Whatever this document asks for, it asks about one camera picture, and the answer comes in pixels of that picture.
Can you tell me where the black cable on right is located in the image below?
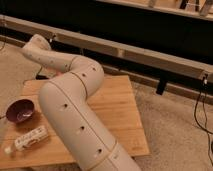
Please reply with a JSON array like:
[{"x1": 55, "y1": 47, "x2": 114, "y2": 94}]
[{"x1": 193, "y1": 74, "x2": 213, "y2": 164}]

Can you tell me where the small clear glass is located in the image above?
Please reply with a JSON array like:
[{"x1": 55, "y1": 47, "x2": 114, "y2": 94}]
[{"x1": 4, "y1": 144, "x2": 16, "y2": 156}]

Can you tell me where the grey metal rail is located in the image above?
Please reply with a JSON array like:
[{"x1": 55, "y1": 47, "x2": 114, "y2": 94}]
[{"x1": 0, "y1": 14, "x2": 213, "y2": 82}]

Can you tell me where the wooden table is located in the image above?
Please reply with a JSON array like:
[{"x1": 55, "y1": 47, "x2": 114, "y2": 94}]
[{"x1": 0, "y1": 76, "x2": 150, "y2": 170}]

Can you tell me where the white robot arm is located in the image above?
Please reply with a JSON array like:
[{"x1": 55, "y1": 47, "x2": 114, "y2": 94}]
[{"x1": 22, "y1": 34, "x2": 142, "y2": 171}]

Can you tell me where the purple bowl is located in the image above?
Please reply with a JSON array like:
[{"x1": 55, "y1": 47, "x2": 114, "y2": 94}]
[{"x1": 6, "y1": 99, "x2": 35, "y2": 123}]

